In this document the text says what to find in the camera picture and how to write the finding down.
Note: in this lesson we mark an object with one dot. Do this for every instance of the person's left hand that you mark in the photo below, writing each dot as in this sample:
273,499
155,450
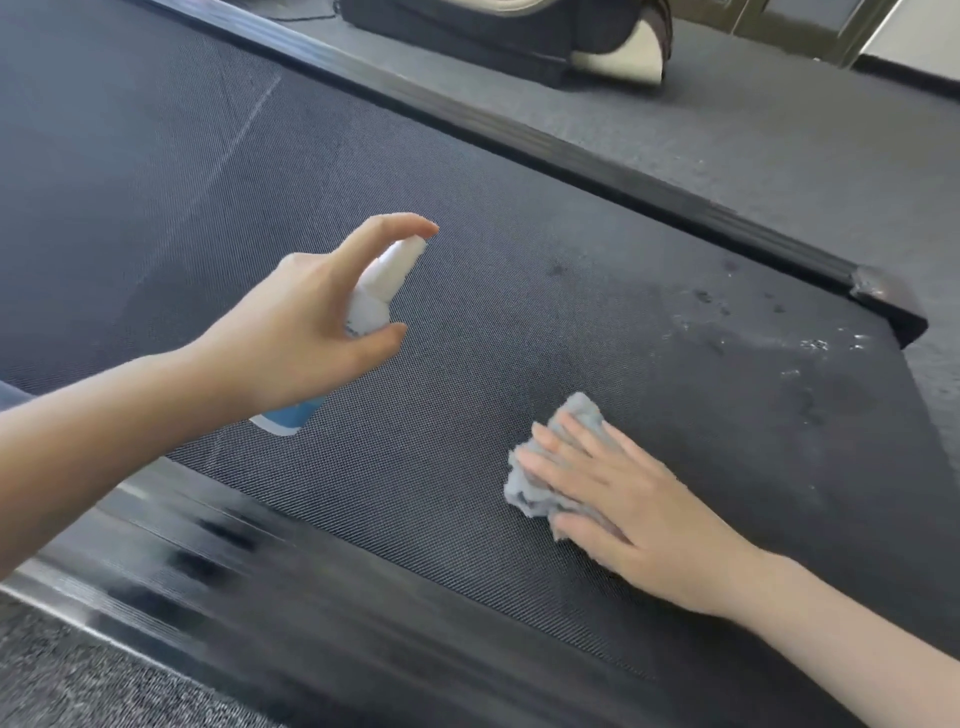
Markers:
285,345

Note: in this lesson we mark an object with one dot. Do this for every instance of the person's right hand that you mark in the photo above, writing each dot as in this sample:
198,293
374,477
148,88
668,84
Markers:
660,517

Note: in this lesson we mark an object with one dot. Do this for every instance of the white blue spray bottle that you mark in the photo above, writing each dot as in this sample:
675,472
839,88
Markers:
375,289

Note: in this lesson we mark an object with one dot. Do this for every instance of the grey fluffy cloth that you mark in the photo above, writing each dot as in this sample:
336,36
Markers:
525,491

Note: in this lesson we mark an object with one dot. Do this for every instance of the dark grey treadmill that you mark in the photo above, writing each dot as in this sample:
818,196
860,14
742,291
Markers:
450,225

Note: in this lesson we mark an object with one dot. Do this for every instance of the person's left forearm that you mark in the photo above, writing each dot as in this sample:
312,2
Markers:
97,465

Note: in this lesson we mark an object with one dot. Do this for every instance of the beige brown massage chair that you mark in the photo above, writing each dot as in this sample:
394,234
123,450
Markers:
480,30

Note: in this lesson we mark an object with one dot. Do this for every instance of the dark glass double door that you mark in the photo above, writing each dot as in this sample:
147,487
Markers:
795,22

